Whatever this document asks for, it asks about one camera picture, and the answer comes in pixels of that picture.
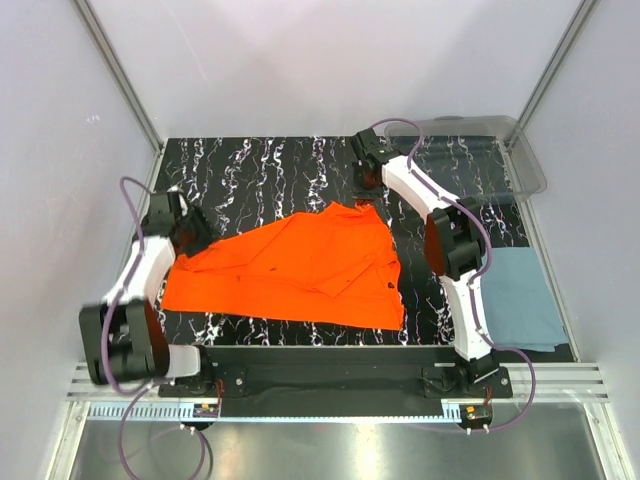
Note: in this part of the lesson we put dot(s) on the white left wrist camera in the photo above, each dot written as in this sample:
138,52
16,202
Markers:
179,205

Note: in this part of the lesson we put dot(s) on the aluminium corner post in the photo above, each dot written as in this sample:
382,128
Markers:
109,56
570,36

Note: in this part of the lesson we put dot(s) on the white toothed cable duct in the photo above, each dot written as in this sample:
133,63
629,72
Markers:
200,412

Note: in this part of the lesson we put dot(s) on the right aluminium corner post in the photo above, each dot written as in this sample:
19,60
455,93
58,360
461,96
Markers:
570,36

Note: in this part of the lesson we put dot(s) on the clear plastic bin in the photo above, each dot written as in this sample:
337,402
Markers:
487,157

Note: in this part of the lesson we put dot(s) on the folded light blue t shirt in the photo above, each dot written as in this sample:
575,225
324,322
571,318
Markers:
519,308

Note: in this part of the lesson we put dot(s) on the aluminium frame rail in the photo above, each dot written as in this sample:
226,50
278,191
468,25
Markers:
555,383

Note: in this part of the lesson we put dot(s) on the left aluminium corner post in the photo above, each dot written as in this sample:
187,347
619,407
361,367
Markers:
109,56

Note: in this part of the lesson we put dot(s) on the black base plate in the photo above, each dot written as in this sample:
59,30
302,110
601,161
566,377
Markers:
432,371

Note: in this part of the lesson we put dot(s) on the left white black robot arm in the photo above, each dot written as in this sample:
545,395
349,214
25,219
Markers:
122,338

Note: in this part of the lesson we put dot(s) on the orange t shirt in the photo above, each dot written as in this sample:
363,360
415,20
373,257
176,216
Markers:
338,266

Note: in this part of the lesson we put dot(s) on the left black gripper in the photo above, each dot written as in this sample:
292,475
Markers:
207,230

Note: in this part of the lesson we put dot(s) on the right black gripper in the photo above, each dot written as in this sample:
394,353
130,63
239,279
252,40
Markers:
369,194

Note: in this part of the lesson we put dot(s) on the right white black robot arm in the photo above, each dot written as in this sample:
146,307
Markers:
455,249

